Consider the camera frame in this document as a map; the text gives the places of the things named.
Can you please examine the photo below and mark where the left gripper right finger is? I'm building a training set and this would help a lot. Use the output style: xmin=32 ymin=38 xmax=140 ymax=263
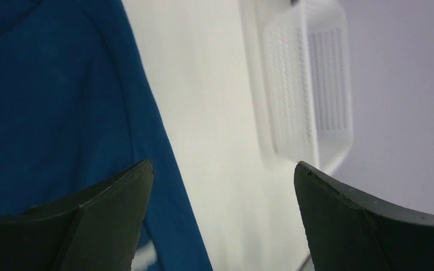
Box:
xmin=294 ymin=161 xmax=434 ymax=270

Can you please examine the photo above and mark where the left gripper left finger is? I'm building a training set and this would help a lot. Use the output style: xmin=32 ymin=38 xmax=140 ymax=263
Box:
xmin=0 ymin=160 xmax=154 ymax=270

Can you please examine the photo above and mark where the dark blue t shirt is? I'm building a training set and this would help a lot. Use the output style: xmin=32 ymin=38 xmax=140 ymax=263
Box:
xmin=0 ymin=1 xmax=212 ymax=270

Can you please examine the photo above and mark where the white plastic basket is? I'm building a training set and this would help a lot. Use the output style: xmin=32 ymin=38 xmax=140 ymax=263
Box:
xmin=239 ymin=1 xmax=353 ymax=175

